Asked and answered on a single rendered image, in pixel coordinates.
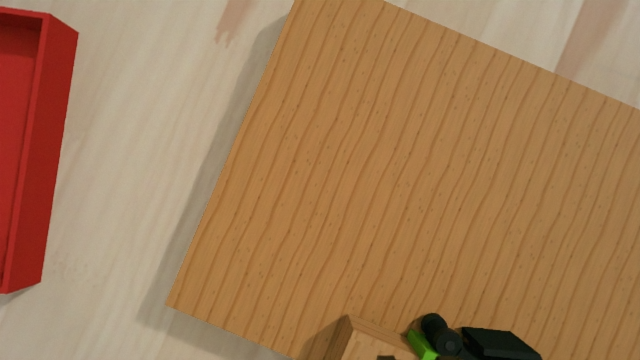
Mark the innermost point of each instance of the red open tray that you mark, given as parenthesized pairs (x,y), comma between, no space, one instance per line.
(37,55)

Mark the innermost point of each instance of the small light wooden block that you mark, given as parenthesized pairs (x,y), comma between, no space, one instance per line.
(362,340)

